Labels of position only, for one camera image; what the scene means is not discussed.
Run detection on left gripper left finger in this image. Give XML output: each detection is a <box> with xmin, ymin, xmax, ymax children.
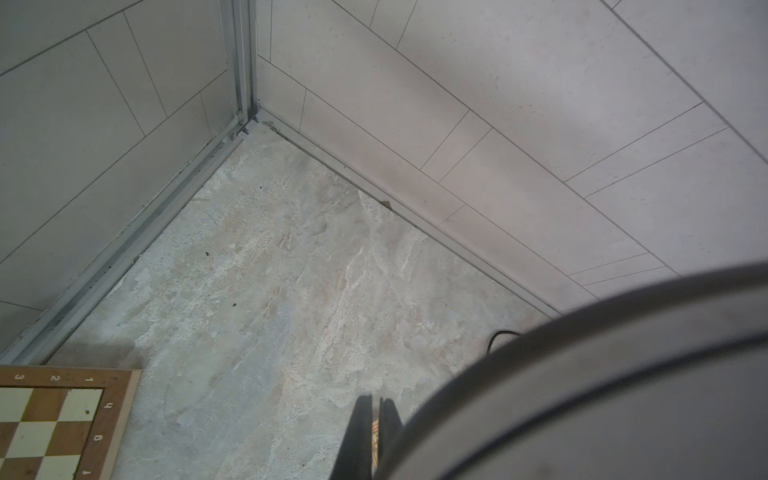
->
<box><xmin>329</xmin><ymin>395</ymin><xmax>373</xmax><ymax>480</ymax></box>

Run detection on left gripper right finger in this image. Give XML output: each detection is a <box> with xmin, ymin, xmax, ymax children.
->
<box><xmin>377</xmin><ymin>398</ymin><xmax>403</xmax><ymax>456</ymax></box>

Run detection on black headphone cable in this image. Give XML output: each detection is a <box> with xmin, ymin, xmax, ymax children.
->
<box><xmin>485</xmin><ymin>329</ymin><xmax>522</xmax><ymax>354</ymax></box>

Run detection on black white headphones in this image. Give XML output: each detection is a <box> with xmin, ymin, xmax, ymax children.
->
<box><xmin>377</xmin><ymin>263</ymin><xmax>767</xmax><ymax>479</ymax></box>

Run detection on wooden chessboard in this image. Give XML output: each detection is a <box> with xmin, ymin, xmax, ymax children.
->
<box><xmin>1</xmin><ymin>365</ymin><xmax>142</xmax><ymax>480</ymax></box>

